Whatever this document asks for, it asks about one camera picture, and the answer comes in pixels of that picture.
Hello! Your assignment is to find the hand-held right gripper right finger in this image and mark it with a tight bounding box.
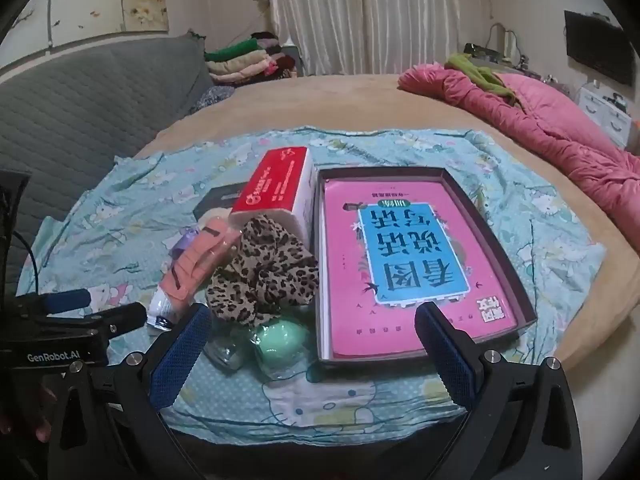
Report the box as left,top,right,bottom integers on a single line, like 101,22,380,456
414,301,584,480

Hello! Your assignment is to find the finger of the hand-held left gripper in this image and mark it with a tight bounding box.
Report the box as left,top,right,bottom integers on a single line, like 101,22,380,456
44,302,149,339
14,288,94,317

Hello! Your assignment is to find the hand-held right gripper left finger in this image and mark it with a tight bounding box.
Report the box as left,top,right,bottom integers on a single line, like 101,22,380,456
47,302,221,480

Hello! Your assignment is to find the pink item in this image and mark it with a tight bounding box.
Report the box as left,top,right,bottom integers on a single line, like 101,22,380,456
147,215,243,332

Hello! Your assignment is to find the green sponge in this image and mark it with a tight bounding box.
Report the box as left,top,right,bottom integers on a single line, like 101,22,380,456
250,320,314,382

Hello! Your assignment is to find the dark cardboard tray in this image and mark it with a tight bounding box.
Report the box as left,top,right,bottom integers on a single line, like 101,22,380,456
312,166,538,367

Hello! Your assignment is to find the leopard print scrunchie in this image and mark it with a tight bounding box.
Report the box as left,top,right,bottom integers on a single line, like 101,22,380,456
206,214,321,323

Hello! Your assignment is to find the person's left hand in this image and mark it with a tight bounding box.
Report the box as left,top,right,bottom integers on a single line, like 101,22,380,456
0,389,57,443

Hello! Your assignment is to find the clear plastic packet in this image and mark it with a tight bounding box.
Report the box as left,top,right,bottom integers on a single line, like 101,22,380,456
202,327,251,373

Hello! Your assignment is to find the cartoon cat printed blanket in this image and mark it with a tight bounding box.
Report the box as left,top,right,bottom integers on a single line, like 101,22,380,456
15,127,608,431

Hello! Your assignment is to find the pink book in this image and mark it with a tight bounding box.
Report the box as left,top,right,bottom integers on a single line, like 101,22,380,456
320,177,518,361

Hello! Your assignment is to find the black box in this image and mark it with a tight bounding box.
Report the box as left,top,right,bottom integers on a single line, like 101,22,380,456
192,184,251,222

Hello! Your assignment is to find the grey pillow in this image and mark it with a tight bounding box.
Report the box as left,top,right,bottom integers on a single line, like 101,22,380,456
0,32,216,281

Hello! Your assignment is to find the red tissue pack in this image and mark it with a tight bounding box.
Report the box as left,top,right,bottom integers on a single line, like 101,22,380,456
229,146,318,241

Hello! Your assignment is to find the dark patterned cloth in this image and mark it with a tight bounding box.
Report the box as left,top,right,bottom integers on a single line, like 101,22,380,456
187,85,236,114

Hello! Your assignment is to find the pink quilt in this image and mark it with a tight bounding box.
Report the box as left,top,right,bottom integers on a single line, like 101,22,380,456
397,62,640,221

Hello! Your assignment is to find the tan bed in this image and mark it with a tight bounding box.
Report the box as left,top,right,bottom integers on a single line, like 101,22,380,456
115,72,640,376

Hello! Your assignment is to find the green garment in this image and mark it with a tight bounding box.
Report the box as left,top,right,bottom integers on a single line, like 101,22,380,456
444,52,523,107

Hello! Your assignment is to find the stack of folded clothes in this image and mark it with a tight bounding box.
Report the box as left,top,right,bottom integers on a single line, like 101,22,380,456
202,32,301,86

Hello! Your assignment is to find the white drawer cabinet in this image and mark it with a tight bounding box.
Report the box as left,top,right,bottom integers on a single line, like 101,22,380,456
577,82,633,150

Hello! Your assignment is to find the table mirror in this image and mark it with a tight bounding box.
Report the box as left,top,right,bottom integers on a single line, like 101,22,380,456
487,22,519,61

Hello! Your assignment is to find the white curtain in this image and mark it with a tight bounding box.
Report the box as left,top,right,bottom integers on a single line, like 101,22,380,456
265,0,471,78

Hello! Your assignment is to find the black cable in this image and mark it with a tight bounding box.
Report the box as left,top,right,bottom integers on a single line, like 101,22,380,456
11,231,42,297

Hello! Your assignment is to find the wall painting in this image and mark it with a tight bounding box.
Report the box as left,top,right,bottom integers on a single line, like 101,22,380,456
15,0,171,47

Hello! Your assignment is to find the black wall television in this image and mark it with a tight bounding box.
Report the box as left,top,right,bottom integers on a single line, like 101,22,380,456
564,10,636,87

